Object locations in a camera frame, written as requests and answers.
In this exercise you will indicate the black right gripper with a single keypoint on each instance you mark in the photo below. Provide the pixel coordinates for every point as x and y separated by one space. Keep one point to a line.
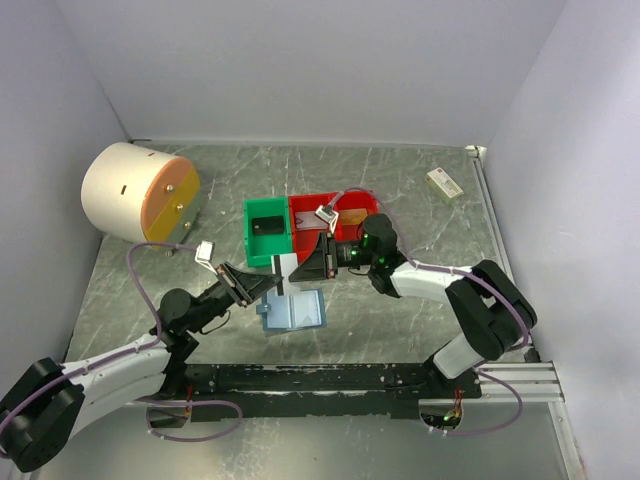
321 264

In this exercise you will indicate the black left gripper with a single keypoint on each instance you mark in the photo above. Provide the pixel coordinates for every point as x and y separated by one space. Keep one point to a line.
247 285

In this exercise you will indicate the red plastic bin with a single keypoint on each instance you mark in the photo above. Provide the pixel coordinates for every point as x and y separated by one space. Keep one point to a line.
353 207
304 241

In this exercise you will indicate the green plastic bin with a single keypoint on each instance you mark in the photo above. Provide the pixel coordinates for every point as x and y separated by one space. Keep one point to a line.
260 249

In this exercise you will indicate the white magnetic stripe card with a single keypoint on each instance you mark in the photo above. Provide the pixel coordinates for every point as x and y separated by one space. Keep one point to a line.
308 220

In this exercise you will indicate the blue card holder wallet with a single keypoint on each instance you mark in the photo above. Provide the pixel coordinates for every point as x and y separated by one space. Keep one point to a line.
292 312

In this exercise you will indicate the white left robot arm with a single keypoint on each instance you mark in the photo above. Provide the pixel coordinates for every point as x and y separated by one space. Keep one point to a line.
51 402

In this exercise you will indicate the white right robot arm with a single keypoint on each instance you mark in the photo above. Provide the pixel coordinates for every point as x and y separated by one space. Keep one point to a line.
493 315

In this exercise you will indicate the gold credit card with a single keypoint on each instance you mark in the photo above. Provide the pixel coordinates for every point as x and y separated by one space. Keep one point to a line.
352 217

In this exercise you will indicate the black credit card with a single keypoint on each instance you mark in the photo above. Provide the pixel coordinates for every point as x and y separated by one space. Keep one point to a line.
268 225

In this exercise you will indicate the small white card box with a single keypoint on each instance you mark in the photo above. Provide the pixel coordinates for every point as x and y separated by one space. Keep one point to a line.
441 182

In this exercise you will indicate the round drawer cabinet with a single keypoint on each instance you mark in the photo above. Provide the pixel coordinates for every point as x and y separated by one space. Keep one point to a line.
142 195

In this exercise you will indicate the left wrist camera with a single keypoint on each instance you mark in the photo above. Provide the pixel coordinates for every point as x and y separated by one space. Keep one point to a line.
203 255

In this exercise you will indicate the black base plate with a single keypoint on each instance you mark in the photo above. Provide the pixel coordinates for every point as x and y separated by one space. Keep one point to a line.
280 391

